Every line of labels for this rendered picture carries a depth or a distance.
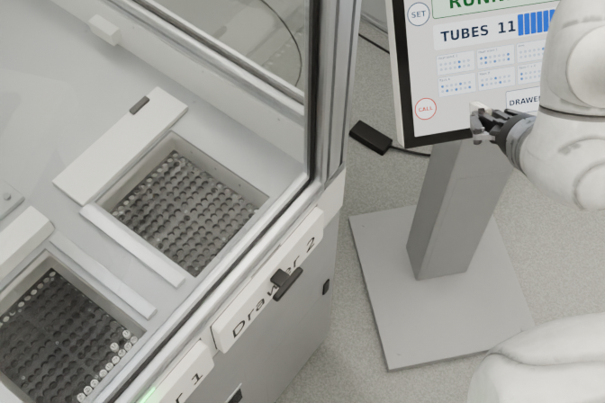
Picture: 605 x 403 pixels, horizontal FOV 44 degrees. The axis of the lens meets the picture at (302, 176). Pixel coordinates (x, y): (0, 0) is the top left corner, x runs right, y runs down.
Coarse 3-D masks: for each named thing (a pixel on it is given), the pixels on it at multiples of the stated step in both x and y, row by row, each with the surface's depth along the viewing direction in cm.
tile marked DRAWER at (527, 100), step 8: (528, 88) 136; (536, 88) 136; (512, 96) 136; (520, 96) 136; (528, 96) 137; (536, 96) 137; (512, 104) 137; (520, 104) 137; (528, 104) 137; (536, 104) 137
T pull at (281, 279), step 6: (282, 270) 129; (294, 270) 129; (300, 270) 129; (276, 276) 128; (282, 276) 128; (288, 276) 128; (294, 276) 128; (276, 282) 128; (282, 282) 128; (288, 282) 128; (282, 288) 127; (288, 288) 128; (276, 294) 126; (282, 294) 127; (276, 300) 126
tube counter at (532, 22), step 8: (552, 8) 132; (496, 16) 131; (504, 16) 131; (512, 16) 132; (520, 16) 132; (528, 16) 132; (536, 16) 132; (544, 16) 133; (552, 16) 133; (496, 24) 132; (504, 24) 132; (512, 24) 132; (520, 24) 132; (528, 24) 133; (536, 24) 133; (544, 24) 133; (496, 32) 132; (504, 32) 132; (512, 32) 133; (520, 32) 133; (528, 32) 133; (536, 32) 133; (544, 32) 133
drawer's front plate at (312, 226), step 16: (304, 224) 132; (320, 224) 136; (288, 240) 130; (304, 240) 133; (320, 240) 142; (272, 256) 128; (288, 256) 130; (304, 256) 139; (272, 272) 127; (288, 272) 136; (256, 288) 125; (240, 304) 124; (256, 304) 130; (224, 320) 122; (240, 320) 128; (224, 336) 125; (224, 352) 130
